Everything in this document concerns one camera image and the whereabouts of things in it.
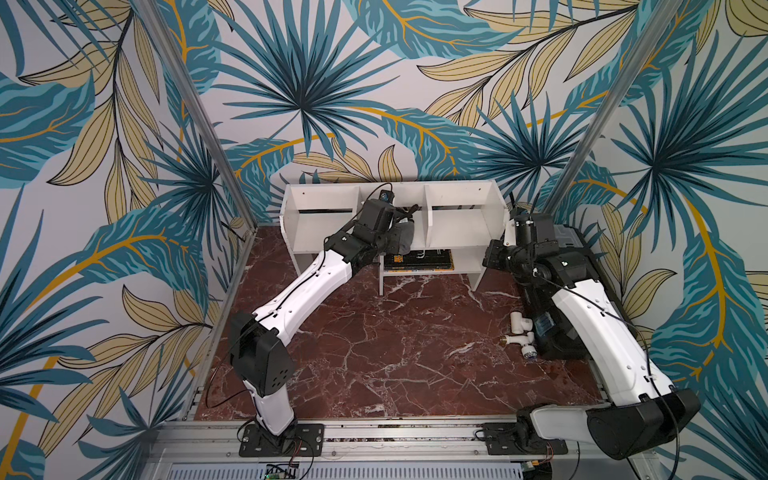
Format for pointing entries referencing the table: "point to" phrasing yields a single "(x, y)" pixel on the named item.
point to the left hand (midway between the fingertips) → (390, 233)
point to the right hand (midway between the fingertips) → (488, 249)
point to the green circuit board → (275, 476)
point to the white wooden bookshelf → (455, 221)
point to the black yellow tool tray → (423, 260)
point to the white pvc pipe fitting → (521, 334)
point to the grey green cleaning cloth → (407, 231)
